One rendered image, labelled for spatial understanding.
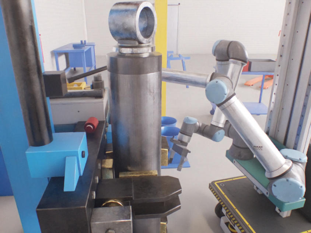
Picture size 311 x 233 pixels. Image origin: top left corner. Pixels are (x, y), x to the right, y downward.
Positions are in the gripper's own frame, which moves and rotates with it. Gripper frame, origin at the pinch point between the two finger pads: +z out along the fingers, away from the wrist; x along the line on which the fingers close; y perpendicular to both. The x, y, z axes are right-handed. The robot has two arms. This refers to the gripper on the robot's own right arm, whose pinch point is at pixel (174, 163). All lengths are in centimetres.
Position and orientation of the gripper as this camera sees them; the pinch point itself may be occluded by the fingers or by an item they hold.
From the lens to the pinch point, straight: 175.3
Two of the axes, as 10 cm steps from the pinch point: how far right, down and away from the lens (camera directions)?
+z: -3.2, 9.4, 0.9
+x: -4.1, -2.3, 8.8
